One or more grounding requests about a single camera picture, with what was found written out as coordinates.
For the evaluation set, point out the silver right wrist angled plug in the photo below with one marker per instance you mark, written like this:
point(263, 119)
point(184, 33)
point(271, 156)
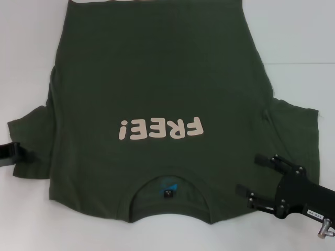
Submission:
point(323, 232)

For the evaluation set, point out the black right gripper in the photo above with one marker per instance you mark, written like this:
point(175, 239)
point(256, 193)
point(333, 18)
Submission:
point(298, 193)

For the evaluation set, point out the dark green FREE t-shirt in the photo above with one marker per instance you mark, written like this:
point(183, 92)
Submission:
point(167, 78)

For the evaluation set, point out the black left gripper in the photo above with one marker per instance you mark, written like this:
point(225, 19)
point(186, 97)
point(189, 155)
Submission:
point(9, 154)

